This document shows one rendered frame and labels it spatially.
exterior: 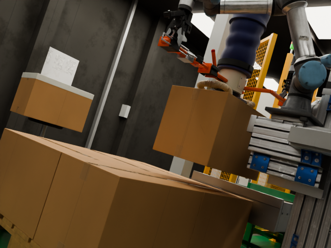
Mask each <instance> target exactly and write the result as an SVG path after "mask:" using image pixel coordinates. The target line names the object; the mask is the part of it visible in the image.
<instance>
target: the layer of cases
mask: <svg viewBox="0 0 331 248"><path fill-rule="evenodd" d="M252 205H253V201H251V200H248V199H246V198H243V197H240V196H237V195H234V194H231V193H229V192H226V191H223V190H220V189H217V188H215V187H212V186H208V185H206V184H202V183H200V182H197V181H194V180H192V179H189V178H186V177H183V176H180V175H177V174H175V173H172V172H169V171H166V170H163V169H161V168H158V167H155V166H153V165H150V164H147V163H144V162H140V161H136V160H132V159H128V158H124V157H120V156H116V155H111V154H107V153H103V152H99V151H95V150H91V149H87V148H83V147H79V146H75V145H71V144H67V143H63V142H59V141H55V140H51V139H47V138H43V137H39V136H35V135H31V134H27V133H23V132H19V131H15V130H11V129H8V128H4V131H3V134H2V137H1V139H0V213H1V214H2V215H3V216H4V217H6V218H7V219H8V220H9V221H10V222H12V223H13V224H14V225H15V226H17V227H18V228H19V229H20V230H21V231H23V232H24V233H25V234H26V235H27V236H29V237H30V238H31V239H32V240H34V241H35V242H36V243H37V244H38V245H40V246H41V247H42V248H240V247H241V243H242V240H243V236H244V233H245V229H246V226H247V222H248V218H249V215H250V212H251V208H252Z"/></svg>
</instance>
